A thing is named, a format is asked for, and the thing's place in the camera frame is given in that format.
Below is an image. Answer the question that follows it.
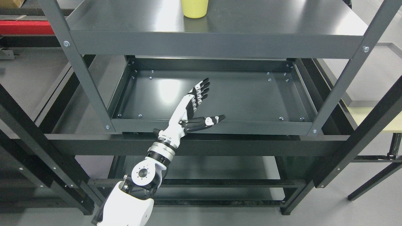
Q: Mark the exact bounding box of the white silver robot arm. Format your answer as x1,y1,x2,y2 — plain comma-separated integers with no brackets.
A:
92,140,178,226

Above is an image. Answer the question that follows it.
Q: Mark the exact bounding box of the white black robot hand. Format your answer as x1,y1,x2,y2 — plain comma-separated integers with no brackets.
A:
156,78,226,149

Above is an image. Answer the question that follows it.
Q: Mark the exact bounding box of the black metal shelf rack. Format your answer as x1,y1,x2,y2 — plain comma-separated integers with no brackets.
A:
1,55,95,215

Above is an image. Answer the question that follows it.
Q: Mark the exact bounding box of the yellow plastic cup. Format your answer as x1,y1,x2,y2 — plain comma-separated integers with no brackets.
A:
180,0,209,19

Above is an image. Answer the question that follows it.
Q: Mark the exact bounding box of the grey metal shelf unit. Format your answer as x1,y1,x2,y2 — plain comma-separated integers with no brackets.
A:
38,0,402,217

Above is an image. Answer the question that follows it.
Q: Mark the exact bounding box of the red bar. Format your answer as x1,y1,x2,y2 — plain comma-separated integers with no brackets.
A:
0,20,55,35

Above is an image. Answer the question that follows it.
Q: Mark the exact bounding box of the cream topped side table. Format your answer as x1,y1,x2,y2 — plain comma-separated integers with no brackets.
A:
345,107,402,134

